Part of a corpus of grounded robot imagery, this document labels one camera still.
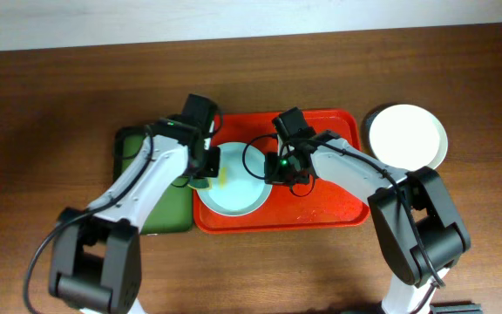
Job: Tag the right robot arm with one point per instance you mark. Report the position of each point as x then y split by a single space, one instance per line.
420 232

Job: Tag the red plastic tray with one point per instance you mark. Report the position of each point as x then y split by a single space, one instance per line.
324 206

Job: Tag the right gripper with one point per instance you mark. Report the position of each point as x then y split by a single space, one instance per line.
279 175

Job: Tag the black aluminium rail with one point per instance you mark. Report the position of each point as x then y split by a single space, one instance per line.
461 308

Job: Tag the light blue plate top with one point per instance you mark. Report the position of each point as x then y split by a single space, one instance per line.
234 192

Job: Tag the green plastic tray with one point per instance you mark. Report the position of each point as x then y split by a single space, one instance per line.
173 213

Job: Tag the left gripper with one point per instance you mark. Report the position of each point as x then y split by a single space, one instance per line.
209 162

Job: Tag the green yellow sponge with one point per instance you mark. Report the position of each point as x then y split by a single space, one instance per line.
201 183

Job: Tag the white cream plate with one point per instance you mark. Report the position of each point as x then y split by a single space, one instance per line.
406 136

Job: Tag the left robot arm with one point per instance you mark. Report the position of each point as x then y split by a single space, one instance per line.
96 256

